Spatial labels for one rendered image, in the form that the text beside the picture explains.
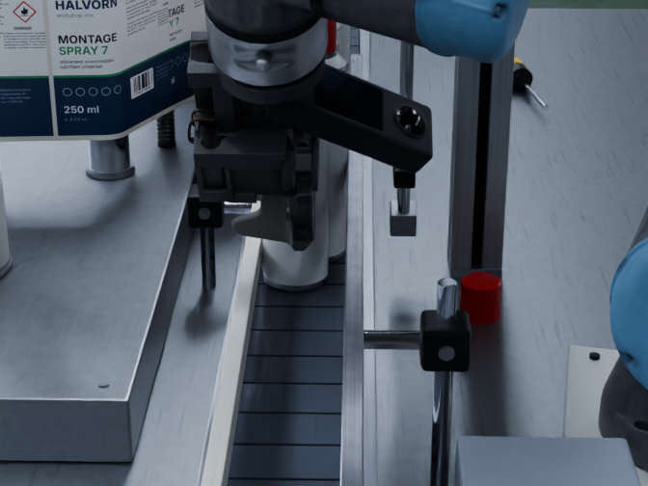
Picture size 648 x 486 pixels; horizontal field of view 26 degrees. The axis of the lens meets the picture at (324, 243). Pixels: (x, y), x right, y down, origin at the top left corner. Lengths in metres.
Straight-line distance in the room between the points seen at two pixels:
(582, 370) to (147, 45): 0.52
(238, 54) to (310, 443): 0.25
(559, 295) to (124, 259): 0.37
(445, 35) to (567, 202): 0.64
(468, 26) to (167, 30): 0.62
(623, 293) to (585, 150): 0.79
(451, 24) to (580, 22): 1.26
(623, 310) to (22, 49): 0.69
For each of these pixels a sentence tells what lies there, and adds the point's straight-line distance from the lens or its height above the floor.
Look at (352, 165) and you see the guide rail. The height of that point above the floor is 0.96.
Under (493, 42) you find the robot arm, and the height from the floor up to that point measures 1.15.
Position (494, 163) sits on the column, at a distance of 1.19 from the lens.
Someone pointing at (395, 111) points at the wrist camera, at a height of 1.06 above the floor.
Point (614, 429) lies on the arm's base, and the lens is 0.96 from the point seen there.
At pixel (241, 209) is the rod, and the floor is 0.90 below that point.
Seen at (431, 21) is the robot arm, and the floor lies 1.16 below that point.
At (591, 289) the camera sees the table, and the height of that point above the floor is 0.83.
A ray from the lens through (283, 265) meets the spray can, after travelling 1.07.
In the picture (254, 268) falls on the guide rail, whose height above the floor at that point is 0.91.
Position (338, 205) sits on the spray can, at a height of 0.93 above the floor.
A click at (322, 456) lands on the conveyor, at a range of 0.88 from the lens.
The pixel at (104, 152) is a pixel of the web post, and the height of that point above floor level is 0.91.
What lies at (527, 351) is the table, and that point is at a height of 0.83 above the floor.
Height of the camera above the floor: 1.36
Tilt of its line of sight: 24 degrees down
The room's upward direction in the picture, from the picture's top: straight up
